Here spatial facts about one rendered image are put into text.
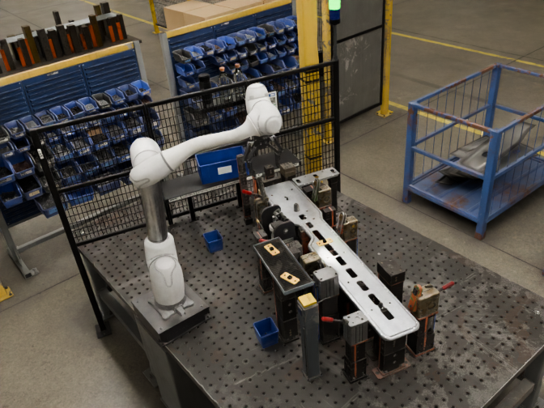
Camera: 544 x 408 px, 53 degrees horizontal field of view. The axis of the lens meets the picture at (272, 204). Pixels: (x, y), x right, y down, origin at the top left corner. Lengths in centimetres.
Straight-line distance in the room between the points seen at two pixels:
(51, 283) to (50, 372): 94
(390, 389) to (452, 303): 65
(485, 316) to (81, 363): 252
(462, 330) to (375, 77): 395
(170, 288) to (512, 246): 282
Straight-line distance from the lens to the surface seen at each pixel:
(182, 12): 613
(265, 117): 222
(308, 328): 235
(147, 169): 242
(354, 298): 252
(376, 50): 619
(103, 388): 373
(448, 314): 292
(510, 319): 297
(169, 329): 279
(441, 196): 478
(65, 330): 420
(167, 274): 271
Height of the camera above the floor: 273
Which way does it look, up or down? 33 degrees down
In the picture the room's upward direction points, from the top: 6 degrees counter-clockwise
